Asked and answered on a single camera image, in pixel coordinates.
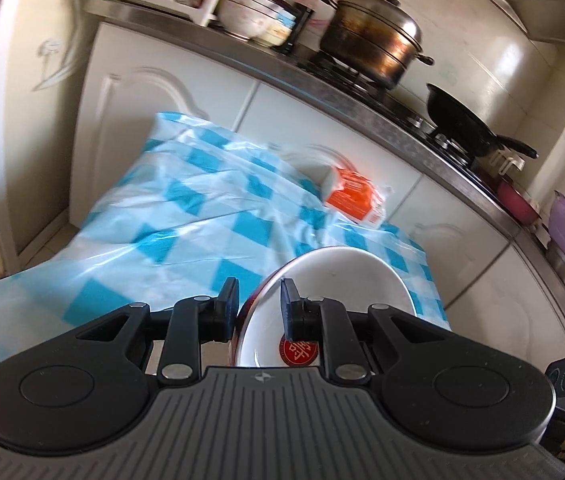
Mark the gas stove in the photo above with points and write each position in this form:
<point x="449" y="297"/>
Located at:
<point x="397" y="95"/>

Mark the pink pan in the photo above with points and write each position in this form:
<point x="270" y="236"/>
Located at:
<point x="517" y="205"/>

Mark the white refrigerator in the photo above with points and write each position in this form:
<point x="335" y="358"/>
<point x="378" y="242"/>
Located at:
<point x="27" y="110"/>

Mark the steel kitchen countertop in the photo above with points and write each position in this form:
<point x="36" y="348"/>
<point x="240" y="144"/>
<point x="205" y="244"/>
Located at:
<point x="312" y="85"/>

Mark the black dish rack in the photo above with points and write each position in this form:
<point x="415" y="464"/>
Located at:
<point x="302" y="25"/>

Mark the white cabinet door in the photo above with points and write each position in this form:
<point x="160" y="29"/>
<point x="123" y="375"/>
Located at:
<point x="127" y="110"/>
<point x="457" y="240"/>
<point x="312" y="130"/>

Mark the steel steamer pot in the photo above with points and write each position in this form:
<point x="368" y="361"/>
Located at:
<point x="372" y="40"/>

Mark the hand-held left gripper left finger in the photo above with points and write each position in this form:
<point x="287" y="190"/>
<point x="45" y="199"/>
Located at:
<point x="230" y="305"/>

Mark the blue checkered plastic tablecloth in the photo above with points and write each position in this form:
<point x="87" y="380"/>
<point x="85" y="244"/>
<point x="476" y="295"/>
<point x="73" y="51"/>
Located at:
<point x="187" y="200"/>

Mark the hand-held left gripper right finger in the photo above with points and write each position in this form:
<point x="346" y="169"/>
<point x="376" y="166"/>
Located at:
<point x="290" y="310"/>

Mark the white red-rimmed bowl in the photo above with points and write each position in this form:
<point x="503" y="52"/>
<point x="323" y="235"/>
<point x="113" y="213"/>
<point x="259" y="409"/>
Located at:
<point x="342" y="280"/>

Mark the orange packet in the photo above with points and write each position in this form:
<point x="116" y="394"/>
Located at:
<point x="355" y="192"/>

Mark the black wok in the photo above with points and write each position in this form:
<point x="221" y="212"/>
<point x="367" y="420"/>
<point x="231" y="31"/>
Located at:
<point x="457" y="115"/>

